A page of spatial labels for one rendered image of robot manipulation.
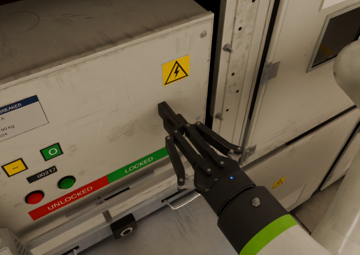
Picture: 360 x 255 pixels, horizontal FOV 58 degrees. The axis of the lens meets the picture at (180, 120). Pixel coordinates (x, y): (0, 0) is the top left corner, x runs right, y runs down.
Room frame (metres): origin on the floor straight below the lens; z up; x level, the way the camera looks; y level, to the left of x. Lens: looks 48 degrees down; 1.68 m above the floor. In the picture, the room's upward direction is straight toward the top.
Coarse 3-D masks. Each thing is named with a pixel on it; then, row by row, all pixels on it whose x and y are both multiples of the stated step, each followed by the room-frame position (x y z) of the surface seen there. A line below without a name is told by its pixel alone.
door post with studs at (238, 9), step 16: (224, 0) 0.56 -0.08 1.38; (240, 0) 0.53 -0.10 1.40; (256, 0) 0.55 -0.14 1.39; (224, 16) 0.52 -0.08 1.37; (240, 16) 0.53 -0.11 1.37; (224, 32) 0.52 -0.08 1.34; (240, 32) 0.53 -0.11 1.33; (224, 48) 0.52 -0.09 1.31; (240, 48) 0.54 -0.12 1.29; (224, 64) 0.53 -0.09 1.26; (240, 64) 0.54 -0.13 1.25; (224, 80) 0.53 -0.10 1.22; (240, 80) 0.55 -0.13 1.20; (224, 96) 0.53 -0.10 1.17; (224, 112) 0.53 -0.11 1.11; (224, 128) 0.53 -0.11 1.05; (208, 144) 0.56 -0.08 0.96
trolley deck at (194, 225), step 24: (192, 192) 0.47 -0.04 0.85; (144, 216) 0.40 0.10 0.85; (168, 216) 0.40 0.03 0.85; (192, 216) 0.40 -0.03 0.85; (216, 216) 0.40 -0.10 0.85; (120, 240) 0.33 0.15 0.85; (144, 240) 0.33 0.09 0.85; (168, 240) 0.33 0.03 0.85; (192, 240) 0.33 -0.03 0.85; (216, 240) 0.33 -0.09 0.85
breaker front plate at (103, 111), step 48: (144, 48) 0.42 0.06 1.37; (192, 48) 0.47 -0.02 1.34; (0, 96) 0.31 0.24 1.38; (48, 96) 0.34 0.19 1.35; (96, 96) 0.38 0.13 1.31; (144, 96) 0.42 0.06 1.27; (192, 96) 0.47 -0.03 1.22; (0, 144) 0.30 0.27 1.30; (48, 144) 0.33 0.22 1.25; (96, 144) 0.37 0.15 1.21; (144, 144) 0.41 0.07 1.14; (0, 192) 0.27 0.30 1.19; (48, 192) 0.31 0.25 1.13; (96, 192) 0.35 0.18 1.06; (144, 192) 0.40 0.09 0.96
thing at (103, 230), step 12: (168, 192) 0.43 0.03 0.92; (180, 192) 0.45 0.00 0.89; (144, 204) 0.39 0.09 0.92; (156, 204) 0.41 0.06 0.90; (120, 216) 0.36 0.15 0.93; (96, 228) 0.33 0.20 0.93; (108, 228) 0.34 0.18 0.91; (72, 240) 0.30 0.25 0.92; (84, 240) 0.31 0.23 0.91; (96, 240) 0.32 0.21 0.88; (48, 252) 0.27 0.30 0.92; (60, 252) 0.28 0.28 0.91; (72, 252) 0.29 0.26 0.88
